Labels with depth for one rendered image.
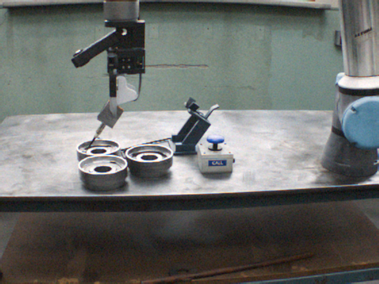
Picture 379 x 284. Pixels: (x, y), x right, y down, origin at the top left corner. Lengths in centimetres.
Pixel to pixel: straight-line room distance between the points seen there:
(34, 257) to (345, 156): 81
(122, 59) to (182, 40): 164
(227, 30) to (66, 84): 97
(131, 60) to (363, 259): 77
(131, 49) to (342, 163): 54
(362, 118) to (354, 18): 19
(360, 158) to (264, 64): 171
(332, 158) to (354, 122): 21
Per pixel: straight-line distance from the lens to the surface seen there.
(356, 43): 90
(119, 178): 94
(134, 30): 98
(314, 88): 285
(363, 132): 92
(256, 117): 146
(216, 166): 102
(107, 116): 102
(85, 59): 99
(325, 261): 121
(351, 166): 108
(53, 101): 270
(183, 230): 129
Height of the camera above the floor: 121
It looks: 20 degrees down
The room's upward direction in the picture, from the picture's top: 1 degrees clockwise
